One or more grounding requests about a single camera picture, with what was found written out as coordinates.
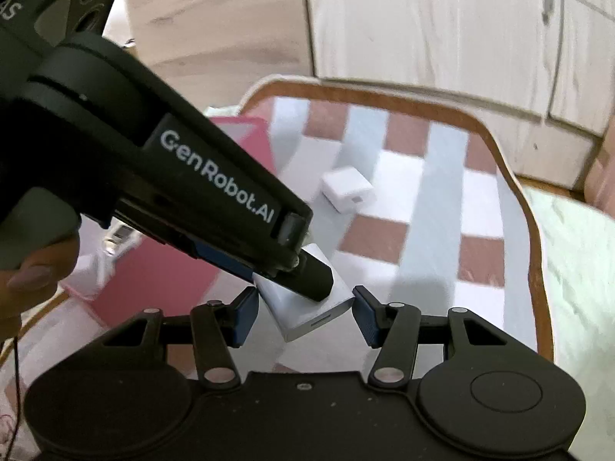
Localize brown wooden cabinet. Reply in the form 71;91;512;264
103;0;318;82

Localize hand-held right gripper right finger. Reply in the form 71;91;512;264
352;285;507;387

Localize pink backpack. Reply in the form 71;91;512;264
583;120;615;202

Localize checked mat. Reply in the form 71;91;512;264
10;74;553;380

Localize large white wall charger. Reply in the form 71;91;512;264
321;168;376;214

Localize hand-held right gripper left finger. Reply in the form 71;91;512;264
101;287;260;390

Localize pink cardboard box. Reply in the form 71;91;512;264
60;115;270;330

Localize person's left hand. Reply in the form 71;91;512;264
0;235;80;342

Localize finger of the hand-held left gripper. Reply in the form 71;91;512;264
254;239;336;303
192;240;256;283

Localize light wooden wardrobe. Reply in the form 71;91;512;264
300;0;615;197

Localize white cube charger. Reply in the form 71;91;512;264
254;244;355;343

